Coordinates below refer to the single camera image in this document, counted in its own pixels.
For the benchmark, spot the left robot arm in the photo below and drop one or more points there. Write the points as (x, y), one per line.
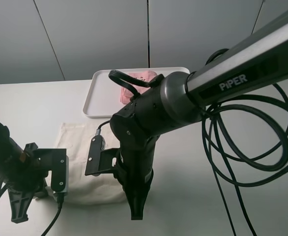
(6, 148)

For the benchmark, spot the pink towel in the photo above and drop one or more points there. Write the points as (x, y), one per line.
(145, 76)

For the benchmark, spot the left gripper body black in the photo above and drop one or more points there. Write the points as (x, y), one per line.
(20, 169)

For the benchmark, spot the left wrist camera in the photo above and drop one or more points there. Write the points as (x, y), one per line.
(54, 160)

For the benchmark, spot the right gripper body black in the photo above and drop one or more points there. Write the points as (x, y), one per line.
(138, 164)

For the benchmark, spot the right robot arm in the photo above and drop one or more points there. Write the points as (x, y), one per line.
(179, 99)

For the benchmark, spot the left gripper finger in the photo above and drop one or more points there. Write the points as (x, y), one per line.
(19, 204)
(42, 191)

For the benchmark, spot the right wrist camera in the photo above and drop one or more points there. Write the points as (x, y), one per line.
(100, 160)

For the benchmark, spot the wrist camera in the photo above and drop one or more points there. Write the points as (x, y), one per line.
(100, 160)
(54, 160)

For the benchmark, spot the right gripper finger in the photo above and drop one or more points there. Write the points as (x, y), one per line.
(137, 193)

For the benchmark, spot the white plastic tray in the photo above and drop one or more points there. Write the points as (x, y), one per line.
(103, 97)

